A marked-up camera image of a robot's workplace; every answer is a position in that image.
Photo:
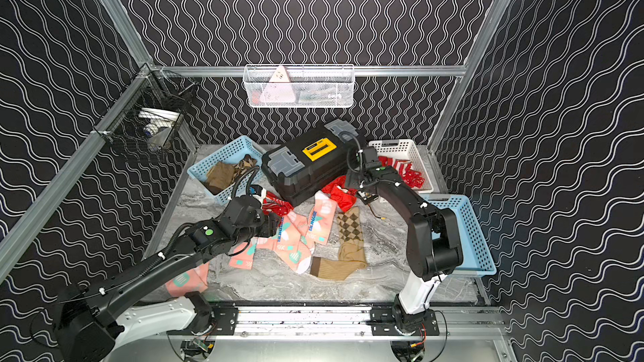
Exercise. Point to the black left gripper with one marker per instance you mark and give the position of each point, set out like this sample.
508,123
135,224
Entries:
269,222

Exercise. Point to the red santa striped sock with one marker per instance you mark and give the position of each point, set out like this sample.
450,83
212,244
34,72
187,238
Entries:
273,204

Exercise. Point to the tan argyle sock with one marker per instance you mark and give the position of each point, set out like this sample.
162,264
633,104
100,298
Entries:
243,166

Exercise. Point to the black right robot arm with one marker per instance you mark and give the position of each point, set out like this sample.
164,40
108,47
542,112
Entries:
433,245

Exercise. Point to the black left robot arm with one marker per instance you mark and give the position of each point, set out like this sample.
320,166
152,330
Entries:
85,317

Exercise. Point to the white perforated plastic basket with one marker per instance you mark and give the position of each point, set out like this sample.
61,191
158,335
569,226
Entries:
404,149

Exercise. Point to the left light blue basket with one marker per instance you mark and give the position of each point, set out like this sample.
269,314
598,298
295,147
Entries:
230,153

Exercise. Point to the light blue basket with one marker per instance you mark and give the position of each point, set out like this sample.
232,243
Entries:
478,261
230,153

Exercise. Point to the right light blue basket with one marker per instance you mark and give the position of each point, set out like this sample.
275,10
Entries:
478,261

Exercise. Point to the pink dotted sock centre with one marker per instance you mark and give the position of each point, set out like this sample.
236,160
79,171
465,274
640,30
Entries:
290,244

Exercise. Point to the pink patterned sock upper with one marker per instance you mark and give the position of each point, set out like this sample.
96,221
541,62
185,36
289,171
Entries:
321,218

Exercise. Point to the pink sock left edge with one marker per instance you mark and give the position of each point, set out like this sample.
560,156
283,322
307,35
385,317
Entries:
194,280

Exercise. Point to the tan plain sock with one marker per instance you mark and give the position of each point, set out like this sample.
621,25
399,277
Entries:
351,255

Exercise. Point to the black toolbox yellow handle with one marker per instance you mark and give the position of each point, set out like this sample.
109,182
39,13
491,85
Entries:
304,165

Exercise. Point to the clear wall-mounted basket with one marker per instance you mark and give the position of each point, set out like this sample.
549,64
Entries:
299,86

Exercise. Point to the black wire wall basket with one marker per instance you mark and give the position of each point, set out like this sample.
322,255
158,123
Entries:
147,130

